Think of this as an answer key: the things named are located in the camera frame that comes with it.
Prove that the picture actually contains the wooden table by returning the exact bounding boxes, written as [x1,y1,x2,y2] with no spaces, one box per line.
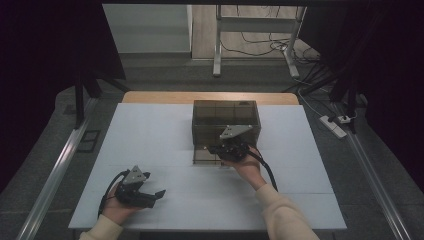
[122,91,300,106]

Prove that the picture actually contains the left hand-held gripper black cable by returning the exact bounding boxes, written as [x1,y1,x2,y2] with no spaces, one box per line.
[96,169,130,220]

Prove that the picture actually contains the person's left hand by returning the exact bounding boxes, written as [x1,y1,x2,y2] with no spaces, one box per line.
[101,184,143,226]

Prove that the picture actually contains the white cable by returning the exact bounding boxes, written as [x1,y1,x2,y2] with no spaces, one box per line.
[296,87,325,118]

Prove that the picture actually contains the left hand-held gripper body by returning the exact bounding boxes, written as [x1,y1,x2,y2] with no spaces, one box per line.
[114,165,158,209]

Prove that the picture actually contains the hand-held gripper black cable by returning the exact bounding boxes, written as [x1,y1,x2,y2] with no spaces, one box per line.
[245,149,280,193]
[96,169,130,220]

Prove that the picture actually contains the person's right hand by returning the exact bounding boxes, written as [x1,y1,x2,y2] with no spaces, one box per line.
[222,155,268,192]

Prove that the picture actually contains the white power strip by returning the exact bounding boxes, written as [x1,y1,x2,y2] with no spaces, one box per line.
[319,115,348,140]

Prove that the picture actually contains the black curtain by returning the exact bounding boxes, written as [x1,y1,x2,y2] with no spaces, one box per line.
[0,0,127,195]
[298,0,424,185]

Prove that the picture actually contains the brown transparent drawer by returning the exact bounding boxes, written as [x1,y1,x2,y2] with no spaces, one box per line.
[192,144,234,167]

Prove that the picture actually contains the dark floor plate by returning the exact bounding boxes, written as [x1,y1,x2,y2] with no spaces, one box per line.
[75,129,101,154]

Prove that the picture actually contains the brown transparent drawer box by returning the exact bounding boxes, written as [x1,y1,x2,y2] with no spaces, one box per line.
[191,99,262,148]

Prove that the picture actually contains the right hand-held gripper black cable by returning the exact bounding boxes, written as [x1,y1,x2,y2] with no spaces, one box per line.
[245,149,280,193]

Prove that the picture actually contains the white plug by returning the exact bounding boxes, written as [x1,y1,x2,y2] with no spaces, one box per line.
[337,114,357,125]

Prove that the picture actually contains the white metal stand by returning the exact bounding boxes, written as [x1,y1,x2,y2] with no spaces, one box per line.
[212,4,308,80]

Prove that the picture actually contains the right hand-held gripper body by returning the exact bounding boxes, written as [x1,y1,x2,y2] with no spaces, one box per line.
[215,124,254,163]

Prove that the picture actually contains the aluminium rail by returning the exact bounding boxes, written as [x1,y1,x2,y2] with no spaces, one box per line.
[332,102,413,240]
[15,97,100,240]

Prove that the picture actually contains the black floor cables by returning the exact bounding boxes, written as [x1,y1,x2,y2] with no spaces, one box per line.
[219,4,323,66]

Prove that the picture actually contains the black stand legs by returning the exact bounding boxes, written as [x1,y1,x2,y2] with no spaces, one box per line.
[73,70,132,130]
[282,64,359,135]

